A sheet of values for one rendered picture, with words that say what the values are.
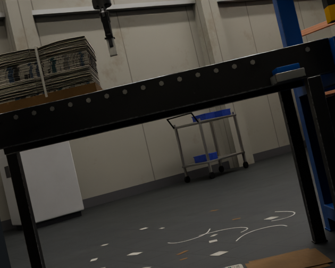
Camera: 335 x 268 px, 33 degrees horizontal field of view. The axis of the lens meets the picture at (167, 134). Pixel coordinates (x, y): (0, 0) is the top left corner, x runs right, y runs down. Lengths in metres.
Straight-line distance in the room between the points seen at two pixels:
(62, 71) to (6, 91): 0.22
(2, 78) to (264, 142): 7.22
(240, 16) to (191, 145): 2.38
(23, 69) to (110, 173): 5.49
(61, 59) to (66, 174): 4.31
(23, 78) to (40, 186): 4.16
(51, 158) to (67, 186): 0.36
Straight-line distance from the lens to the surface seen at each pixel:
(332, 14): 1.87
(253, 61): 1.98
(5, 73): 2.19
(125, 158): 7.69
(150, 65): 8.13
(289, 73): 1.90
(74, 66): 2.13
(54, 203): 6.32
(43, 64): 2.16
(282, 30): 2.73
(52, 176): 6.33
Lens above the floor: 0.56
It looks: 1 degrees up
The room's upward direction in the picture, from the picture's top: 13 degrees counter-clockwise
